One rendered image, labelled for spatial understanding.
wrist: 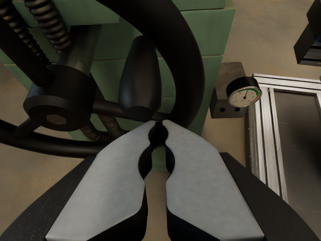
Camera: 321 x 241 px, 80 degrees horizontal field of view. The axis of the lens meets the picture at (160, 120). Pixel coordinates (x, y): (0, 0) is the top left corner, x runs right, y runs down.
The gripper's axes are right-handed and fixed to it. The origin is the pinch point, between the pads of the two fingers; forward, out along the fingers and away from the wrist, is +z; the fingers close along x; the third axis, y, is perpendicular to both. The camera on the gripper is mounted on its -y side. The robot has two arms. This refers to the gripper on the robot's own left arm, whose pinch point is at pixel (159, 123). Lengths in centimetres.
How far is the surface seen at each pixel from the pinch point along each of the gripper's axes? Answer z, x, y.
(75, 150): 12.8, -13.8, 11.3
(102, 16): 12.7, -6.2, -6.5
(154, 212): 48, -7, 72
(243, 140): 78, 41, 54
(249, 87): 23.4, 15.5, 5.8
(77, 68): 9.9, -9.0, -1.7
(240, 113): 32.3, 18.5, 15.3
